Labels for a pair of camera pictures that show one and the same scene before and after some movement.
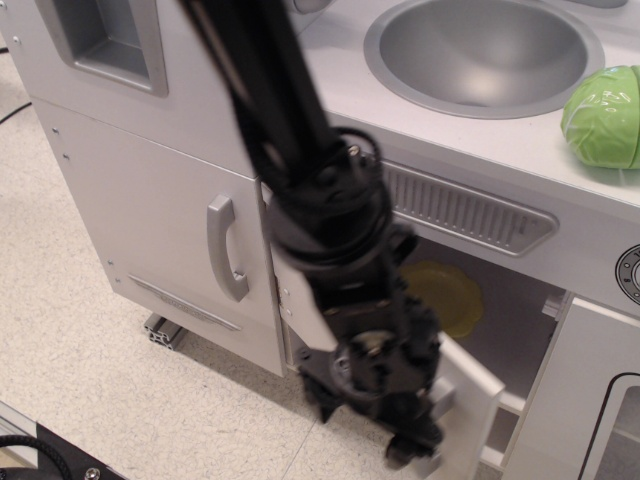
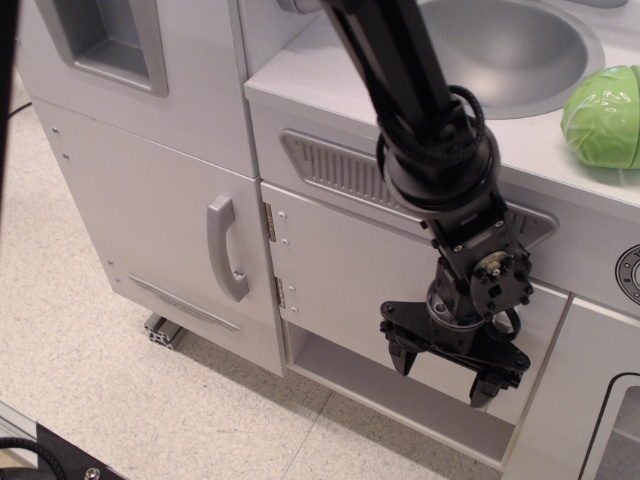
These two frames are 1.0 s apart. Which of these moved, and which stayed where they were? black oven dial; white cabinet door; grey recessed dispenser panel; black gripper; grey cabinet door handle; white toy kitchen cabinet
Moved: black gripper; white cabinet door
Stayed: white toy kitchen cabinet; grey recessed dispenser panel; black oven dial; grey cabinet door handle
